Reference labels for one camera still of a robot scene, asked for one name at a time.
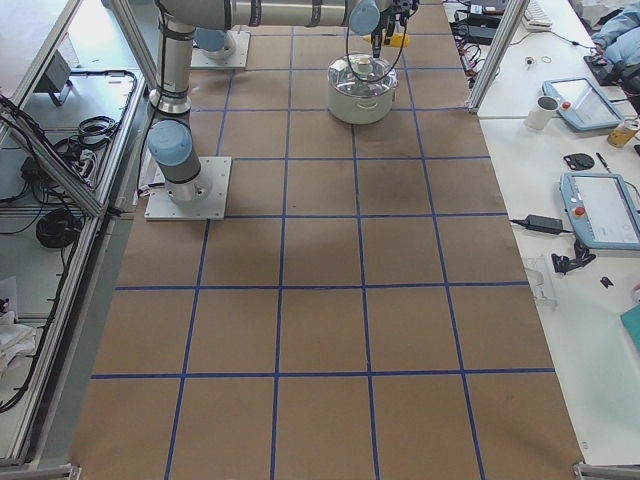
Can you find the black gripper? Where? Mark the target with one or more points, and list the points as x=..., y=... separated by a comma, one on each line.
x=377, y=31

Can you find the yellow corn cob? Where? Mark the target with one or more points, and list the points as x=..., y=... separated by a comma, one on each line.
x=396, y=40

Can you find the glass pot lid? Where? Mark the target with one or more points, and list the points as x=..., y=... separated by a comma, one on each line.
x=361, y=75

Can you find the pale green electric pot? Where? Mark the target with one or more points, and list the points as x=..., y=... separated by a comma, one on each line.
x=359, y=111

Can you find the white mug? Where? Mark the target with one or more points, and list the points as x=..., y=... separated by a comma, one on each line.
x=542, y=112

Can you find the upper teach pendant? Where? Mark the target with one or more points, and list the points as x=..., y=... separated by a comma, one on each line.
x=583, y=105

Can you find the teach pendant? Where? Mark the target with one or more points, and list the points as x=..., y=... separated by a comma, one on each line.
x=600, y=210
x=583, y=105

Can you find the black power adapter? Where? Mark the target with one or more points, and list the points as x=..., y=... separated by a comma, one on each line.
x=542, y=224

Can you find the lower teach pendant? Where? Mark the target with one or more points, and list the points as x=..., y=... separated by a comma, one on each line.
x=600, y=210

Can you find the aluminium frame post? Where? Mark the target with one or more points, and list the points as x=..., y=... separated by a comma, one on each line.
x=506, y=30

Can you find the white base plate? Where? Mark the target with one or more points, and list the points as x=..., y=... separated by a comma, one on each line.
x=202, y=198
x=220, y=49

